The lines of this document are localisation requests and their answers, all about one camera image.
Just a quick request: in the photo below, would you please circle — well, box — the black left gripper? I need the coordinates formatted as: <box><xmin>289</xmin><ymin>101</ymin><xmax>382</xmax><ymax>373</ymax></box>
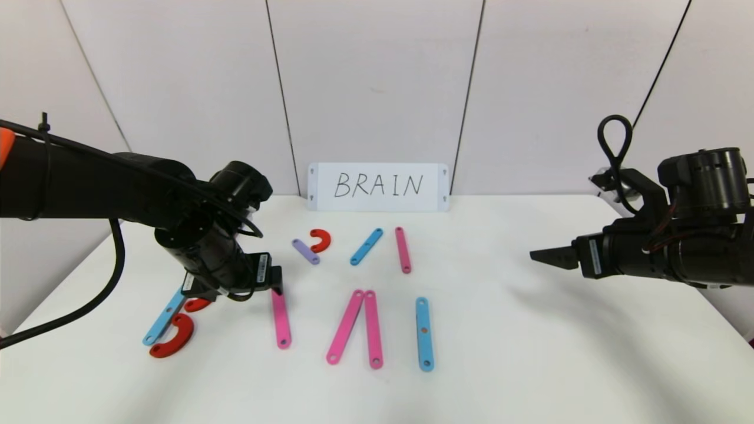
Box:
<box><xmin>233</xmin><ymin>252</ymin><xmax>283</xmax><ymax>296</ymax></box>

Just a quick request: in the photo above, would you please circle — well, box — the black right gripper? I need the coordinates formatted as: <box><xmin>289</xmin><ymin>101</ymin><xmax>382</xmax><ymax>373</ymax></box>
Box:
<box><xmin>530</xmin><ymin>231</ymin><xmax>670</xmax><ymax>280</ymax></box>

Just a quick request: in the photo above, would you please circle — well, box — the long pink bar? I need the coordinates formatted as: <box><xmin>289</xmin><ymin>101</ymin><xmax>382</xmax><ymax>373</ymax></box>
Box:
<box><xmin>326</xmin><ymin>289</ymin><xmax>365</xmax><ymax>365</ymax></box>
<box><xmin>272</xmin><ymin>289</ymin><xmax>293</xmax><ymax>350</ymax></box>
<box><xmin>363</xmin><ymin>290</ymin><xmax>384</xmax><ymax>370</ymax></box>

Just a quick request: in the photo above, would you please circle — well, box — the white BRAIN sign card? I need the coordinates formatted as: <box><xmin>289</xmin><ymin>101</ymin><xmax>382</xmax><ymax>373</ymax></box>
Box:
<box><xmin>308</xmin><ymin>163</ymin><xmax>449</xmax><ymax>213</ymax></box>

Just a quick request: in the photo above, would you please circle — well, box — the short purple bar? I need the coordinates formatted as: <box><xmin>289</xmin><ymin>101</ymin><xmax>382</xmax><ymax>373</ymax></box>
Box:
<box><xmin>292</xmin><ymin>238</ymin><xmax>321</xmax><ymax>266</ymax></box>

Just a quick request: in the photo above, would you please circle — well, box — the short blue bar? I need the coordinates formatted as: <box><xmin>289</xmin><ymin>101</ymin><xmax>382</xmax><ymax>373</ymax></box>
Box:
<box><xmin>350</xmin><ymin>228</ymin><xmax>384</xmax><ymax>267</ymax></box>

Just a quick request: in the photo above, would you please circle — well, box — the large red C piece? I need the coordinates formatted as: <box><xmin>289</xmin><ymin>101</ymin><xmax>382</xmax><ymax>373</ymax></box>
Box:
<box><xmin>149</xmin><ymin>313</ymin><xmax>196</xmax><ymax>359</ymax></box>

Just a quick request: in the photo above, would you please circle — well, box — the long blue bar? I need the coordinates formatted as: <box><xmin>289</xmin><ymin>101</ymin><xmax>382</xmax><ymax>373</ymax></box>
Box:
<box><xmin>143</xmin><ymin>287</ymin><xmax>187</xmax><ymax>346</ymax></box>

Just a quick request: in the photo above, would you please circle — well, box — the thin dark pink bar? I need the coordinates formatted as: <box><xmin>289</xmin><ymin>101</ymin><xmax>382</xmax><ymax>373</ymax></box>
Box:
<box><xmin>395</xmin><ymin>227</ymin><xmax>412</xmax><ymax>274</ymax></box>

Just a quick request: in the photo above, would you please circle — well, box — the blue bar with orange underside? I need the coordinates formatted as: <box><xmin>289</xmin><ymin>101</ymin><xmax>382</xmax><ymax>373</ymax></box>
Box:
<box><xmin>415</xmin><ymin>297</ymin><xmax>435</xmax><ymax>372</ymax></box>

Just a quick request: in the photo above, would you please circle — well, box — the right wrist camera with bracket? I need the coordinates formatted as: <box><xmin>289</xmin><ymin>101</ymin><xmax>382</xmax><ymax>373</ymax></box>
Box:
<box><xmin>589</xmin><ymin>167</ymin><xmax>672</xmax><ymax>236</ymax></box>

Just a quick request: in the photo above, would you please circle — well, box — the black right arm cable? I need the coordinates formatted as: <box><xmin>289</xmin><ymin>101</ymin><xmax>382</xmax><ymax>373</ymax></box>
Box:
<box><xmin>597</xmin><ymin>114</ymin><xmax>644</xmax><ymax>216</ymax></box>

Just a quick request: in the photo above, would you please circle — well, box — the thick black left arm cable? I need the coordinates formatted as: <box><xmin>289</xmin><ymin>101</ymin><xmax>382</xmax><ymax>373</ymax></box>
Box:
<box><xmin>0</xmin><ymin>218</ymin><xmax>127</xmax><ymax>350</ymax></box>

